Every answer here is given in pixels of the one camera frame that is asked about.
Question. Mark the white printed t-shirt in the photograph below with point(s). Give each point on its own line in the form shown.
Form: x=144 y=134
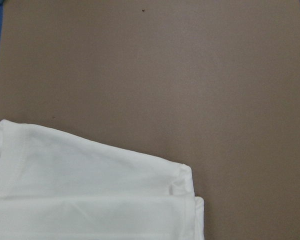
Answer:
x=58 y=186

